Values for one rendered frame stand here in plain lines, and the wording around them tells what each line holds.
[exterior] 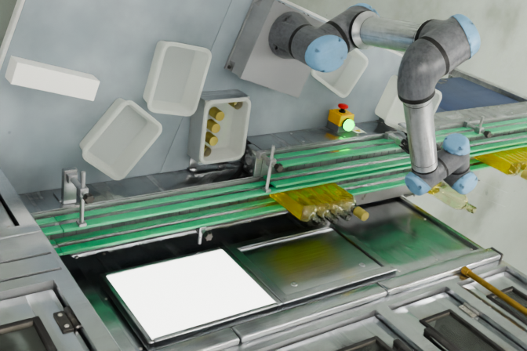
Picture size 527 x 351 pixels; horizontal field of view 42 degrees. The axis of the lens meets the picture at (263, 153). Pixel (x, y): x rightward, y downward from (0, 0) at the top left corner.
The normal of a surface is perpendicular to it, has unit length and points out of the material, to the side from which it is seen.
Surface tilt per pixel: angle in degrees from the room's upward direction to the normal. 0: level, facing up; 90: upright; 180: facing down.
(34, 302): 90
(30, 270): 90
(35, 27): 0
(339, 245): 90
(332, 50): 8
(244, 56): 90
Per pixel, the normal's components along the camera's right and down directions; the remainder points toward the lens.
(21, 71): 0.55, 0.40
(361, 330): 0.14, -0.91
